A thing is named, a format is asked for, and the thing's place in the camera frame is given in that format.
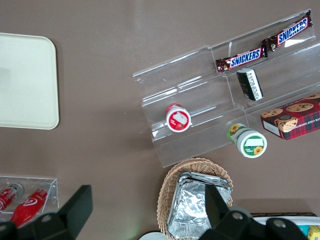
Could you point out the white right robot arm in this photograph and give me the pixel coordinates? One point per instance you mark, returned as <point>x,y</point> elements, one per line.
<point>152,237</point>

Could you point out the cream plastic serving tray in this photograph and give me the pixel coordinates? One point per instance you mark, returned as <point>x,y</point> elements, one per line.
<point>25,100</point>

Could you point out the clear acrylic bottle rack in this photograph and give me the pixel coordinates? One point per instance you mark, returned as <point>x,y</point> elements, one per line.
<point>55,185</point>

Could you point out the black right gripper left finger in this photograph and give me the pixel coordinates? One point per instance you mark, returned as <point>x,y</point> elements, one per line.
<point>80,205</point>

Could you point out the red tartan cookie box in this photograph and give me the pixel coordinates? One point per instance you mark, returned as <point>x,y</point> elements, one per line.
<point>295,117</point>

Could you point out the aluminium foil container stack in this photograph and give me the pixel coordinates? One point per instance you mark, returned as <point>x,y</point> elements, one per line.
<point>190,200</point>

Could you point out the green sunflower yogurt cup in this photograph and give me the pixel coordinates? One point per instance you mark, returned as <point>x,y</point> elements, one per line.
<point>251,145</point>

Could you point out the blue snack packet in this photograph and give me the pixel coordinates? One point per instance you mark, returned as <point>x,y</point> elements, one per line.
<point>303,228</point>

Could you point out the red Coca-Cola bottle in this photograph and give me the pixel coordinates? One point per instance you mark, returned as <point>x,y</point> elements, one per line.
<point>6,197</point>
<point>27,205</point>

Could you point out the white rectangular snack tray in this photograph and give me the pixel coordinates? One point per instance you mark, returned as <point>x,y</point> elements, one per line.
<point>307,221</point>

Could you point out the clear acrylic stepped shelf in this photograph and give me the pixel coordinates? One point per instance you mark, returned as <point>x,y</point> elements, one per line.
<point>190,75</point>

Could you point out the yellow snack packet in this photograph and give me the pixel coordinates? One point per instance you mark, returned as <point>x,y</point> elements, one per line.
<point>315,232</point>

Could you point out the small black pack white label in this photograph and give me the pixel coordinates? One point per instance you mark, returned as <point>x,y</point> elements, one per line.
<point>247,85</point>

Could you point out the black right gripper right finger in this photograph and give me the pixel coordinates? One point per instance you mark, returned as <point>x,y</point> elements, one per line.
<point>216,210</point>

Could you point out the red strawberry yogurt cup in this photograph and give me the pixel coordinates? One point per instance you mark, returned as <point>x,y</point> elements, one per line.
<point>178,120</point>

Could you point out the oval light wicker basket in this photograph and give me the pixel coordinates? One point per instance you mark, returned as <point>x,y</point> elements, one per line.
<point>163,205</point>

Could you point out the Snickers chocolate bar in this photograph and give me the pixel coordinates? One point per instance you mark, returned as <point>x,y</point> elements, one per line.
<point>245,59</point>
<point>292,31</point>

